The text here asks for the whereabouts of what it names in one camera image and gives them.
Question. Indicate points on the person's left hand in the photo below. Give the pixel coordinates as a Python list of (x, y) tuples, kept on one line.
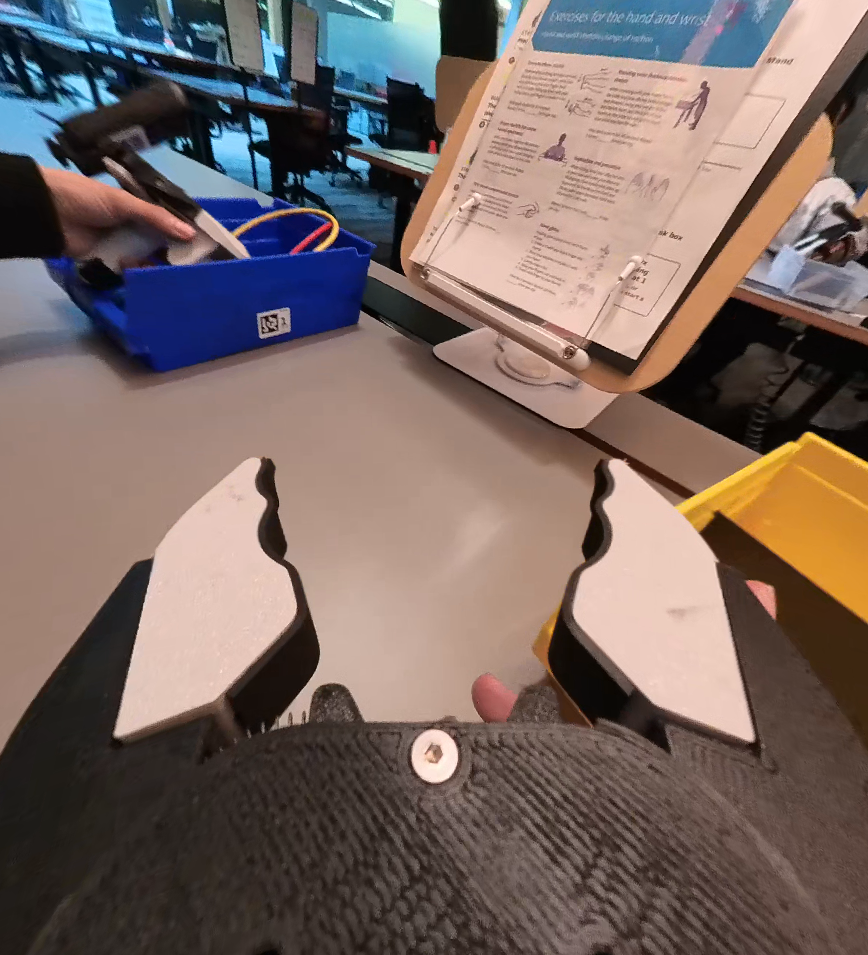
[(98, 205)]

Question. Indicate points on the person's left forearm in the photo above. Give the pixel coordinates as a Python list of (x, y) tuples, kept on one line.
[(1, 209)]

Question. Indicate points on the printed instruction sheet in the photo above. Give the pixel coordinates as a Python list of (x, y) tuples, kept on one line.
[(590, 186)]

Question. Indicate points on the clear plastic box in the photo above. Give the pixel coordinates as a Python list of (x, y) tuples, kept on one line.
[(814, 280)]

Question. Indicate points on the yellow storage bin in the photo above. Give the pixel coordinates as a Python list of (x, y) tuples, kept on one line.
[(837, 522)]

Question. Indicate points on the grey desk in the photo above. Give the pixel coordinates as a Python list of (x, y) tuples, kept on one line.
[(404, 485)]

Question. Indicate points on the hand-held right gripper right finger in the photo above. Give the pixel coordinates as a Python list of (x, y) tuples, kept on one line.
[(658, 612)]

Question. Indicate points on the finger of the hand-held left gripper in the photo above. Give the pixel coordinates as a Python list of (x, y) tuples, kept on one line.
[(214, 233)]

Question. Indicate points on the black office chair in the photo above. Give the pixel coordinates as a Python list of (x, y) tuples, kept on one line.
[(408, 112)]

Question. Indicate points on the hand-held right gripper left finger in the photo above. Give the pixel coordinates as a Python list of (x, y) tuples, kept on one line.
[(210, 597)]

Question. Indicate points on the white notice board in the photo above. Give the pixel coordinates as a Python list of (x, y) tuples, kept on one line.
[(244, 33), (304, 45)]

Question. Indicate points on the blue storage bin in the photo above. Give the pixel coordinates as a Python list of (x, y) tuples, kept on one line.
[(240, 298)]

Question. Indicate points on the person's right hand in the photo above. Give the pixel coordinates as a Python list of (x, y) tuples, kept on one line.
[(492, 697)]

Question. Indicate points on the black monitor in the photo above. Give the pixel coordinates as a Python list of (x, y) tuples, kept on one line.
[(467, 30)]

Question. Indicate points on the wooden document stand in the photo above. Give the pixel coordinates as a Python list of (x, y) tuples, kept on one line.
[(479, 358)]

